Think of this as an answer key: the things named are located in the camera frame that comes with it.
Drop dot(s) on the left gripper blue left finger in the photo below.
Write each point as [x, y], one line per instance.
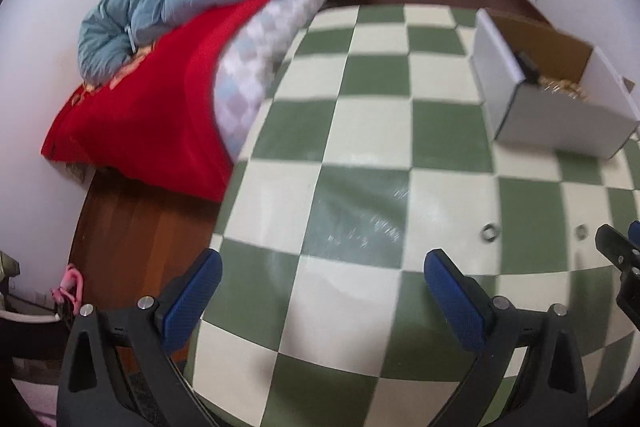
[158, 327]

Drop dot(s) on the pink object on floor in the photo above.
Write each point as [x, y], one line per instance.
[67, 297]

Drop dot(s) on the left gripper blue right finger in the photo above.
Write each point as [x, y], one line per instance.
[488, 328]

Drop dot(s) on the white cardboard box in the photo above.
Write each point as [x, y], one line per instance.
[581, 103]

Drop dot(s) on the green white checkered tablecloth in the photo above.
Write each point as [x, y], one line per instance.
[370, 150]

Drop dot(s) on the red bed blanket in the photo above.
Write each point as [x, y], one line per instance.
[156, 123]

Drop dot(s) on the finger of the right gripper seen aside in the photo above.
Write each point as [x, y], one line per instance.
[615, 247]

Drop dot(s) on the checkered mattress sheet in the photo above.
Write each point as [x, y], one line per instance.
[249, 63]

